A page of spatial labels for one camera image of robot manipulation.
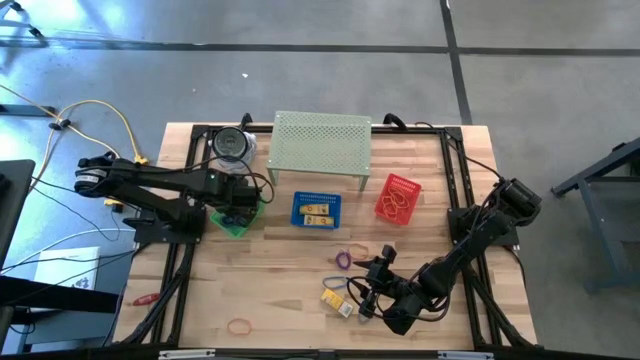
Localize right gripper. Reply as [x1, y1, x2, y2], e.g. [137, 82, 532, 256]
[351, 257, 402, 322]

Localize black desk beam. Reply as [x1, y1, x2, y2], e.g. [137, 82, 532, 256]
[0, 273, 121, 326]

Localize black desk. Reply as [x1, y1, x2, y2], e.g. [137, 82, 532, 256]
[0, 158, 37, 266]

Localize green plastic basket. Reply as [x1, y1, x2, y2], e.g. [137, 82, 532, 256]
[209, 199, 267, 240]

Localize blue plastic basket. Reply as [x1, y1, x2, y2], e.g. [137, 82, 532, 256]
[290, 190, 343, 230]

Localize pale green perforated metal shelf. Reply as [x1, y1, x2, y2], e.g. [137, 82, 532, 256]
[267, 110, 374, 192]

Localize red plastic basket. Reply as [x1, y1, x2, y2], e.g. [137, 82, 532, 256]
[374, 172, 423, 225]

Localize white paper sheet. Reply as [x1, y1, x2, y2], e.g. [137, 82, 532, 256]
[33, 245, 101, 291]

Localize metal stand legs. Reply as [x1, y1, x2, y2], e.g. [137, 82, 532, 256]
[0, 0, 50, 50]

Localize dark grey metal table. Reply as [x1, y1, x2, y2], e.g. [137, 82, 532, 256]
[549, 135, 640, 294]

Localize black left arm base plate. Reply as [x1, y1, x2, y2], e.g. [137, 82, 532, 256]
[122, 204, 206, 246]

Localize yellow extension cable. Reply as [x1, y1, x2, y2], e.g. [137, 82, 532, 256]
[47, 98, 150, 167]
[0, 83, 126, 208]

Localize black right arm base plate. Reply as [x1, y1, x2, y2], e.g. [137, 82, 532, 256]
[447, 207, 530, 247]

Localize silver metal bracket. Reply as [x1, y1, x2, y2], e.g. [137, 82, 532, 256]
[158, 349, 216, 360]
[437, 350, 495, 360]

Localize white floor cable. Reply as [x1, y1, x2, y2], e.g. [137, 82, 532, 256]
[0, 227, 137, 275]

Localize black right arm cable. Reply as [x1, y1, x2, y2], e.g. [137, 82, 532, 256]
[413, 121, 505, 182]

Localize black aluminium table frame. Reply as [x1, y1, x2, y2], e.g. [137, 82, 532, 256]
[112, 123, 541, 360]

